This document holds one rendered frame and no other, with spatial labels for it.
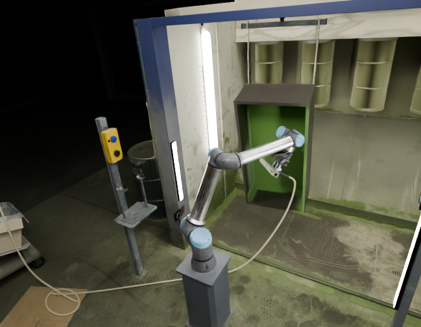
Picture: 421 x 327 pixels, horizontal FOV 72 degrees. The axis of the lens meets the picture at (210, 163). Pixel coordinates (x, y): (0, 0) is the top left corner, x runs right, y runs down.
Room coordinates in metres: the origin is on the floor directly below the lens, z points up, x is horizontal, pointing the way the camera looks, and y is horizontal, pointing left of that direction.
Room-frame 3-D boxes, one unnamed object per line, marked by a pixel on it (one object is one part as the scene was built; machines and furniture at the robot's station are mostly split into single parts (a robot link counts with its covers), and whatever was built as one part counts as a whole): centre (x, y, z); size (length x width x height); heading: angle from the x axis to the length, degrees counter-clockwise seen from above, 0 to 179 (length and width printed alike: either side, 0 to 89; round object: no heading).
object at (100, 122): (2.14, 0.80, 0.82); 0.06 x 0.06 x 1.64; 58
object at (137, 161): (3.26, 0.70, 0.44); 0.59 x 0.58 x 0.89; 39
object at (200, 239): (1.60, 0.11, 0.83); 0.17 x 0.15 x 0.18; 23
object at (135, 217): (2.06, 0.66, 0.95); 0.26 x 0.15 x 0.32; 148
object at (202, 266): (1.59, 0.11, 0.69); 0.19 x 0.19 x 0.10
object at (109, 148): (2.11, 0.75, 1.42); 0.12 x 0.06 x 0.26; 148
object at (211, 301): (1.59, 0.11, 0.32); 0.31 x 0.31 x 0.64; 58
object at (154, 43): (2.54, 0.38, 1.14); 0.18 x 0.18 x 2.29; 58
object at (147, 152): (3.26, 0.71, 0.86); 0.54 x 0.54 x 0.01
